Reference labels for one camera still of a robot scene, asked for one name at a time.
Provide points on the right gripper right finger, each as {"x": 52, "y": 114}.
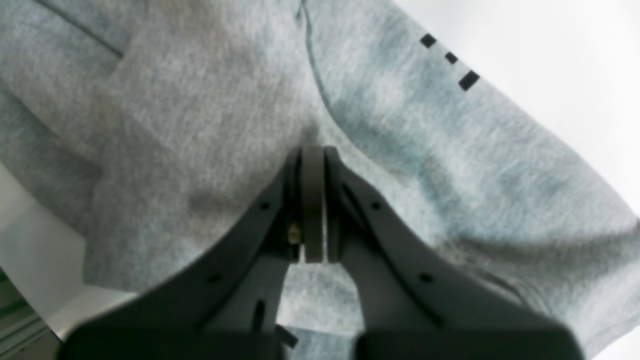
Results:
{"x": 415, "y": 305}

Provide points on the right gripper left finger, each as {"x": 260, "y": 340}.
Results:
{"x": 224, "y": 305}

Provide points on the grey t-shirt with black lettering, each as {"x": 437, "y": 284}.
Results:
{"x": 149, "y": 126}

